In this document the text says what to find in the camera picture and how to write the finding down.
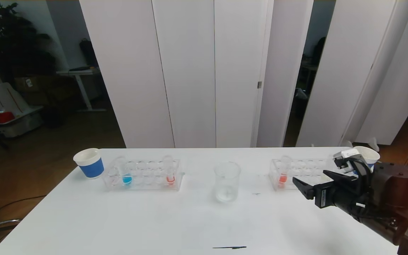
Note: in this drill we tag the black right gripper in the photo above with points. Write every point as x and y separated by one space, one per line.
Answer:
322 196

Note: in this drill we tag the red pigment test tube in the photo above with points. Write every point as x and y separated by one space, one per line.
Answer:
283 179
170 180

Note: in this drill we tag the blue pigment test tube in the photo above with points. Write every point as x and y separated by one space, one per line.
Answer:
126 180

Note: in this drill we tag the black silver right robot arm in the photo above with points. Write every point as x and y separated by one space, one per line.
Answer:
395 184

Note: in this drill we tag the clear acrylic test tube rack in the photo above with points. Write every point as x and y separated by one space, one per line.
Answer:
143 177
303 170

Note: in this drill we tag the clear glass beaker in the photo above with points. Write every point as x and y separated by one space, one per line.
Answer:
227 184

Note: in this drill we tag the white partition foot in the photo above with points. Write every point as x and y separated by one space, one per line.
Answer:
347 143
372 142

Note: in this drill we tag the blue white paper cup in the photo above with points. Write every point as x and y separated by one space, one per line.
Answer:
370 154
90 166

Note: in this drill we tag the black tape strip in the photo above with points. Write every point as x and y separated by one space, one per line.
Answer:
230 247

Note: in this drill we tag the white folding partition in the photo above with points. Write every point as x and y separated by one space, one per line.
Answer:
190 71
349 71

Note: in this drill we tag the white standing desk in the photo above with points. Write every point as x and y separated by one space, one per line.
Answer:
80 72

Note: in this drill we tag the black bag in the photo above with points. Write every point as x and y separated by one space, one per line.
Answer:
88 53

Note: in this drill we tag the brown cardboard box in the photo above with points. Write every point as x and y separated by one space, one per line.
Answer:
30 85

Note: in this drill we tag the white machine with slanted panel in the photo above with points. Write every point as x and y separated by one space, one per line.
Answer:
5 99

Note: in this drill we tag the dark green potted plant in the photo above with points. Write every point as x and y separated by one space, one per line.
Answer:
12 46

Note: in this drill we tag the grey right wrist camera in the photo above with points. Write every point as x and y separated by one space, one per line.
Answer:
349 154

